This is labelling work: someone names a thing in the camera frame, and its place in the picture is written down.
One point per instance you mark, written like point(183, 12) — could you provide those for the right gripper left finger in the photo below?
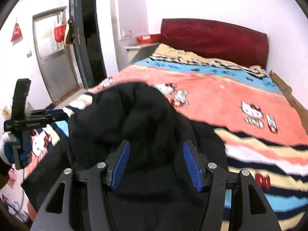
point(77, 200)

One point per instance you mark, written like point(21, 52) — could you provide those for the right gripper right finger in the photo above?
point(250, 209)

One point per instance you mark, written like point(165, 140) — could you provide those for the black hooded jacket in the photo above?
point(156, 192)

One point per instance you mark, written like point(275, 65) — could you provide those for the left gloved hand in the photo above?
point(8, 141)

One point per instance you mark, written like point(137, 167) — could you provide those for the grey metal door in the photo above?
point(54, 58)

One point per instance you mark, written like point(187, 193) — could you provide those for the Hello Kitty striped blanket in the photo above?
point(262, 130)

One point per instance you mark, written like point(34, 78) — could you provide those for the yellow hanging bag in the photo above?
point(69, 37)

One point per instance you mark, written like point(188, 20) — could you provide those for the red hanging bag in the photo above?
point(59, 33)

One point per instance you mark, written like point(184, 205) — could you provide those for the brown cardboard sheet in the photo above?
point(287, 92)

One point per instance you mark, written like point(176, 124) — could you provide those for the white bedside shelf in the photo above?
point(140, 51)

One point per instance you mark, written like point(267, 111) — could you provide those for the dark green door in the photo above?
point(87, 45)

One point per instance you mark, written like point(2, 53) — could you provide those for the red box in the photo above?
point(148, 38)

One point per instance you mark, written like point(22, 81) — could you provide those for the dark red headboard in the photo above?
point(215, 39)

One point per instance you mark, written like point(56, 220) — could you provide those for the red wall decoration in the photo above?
point(16, 33)

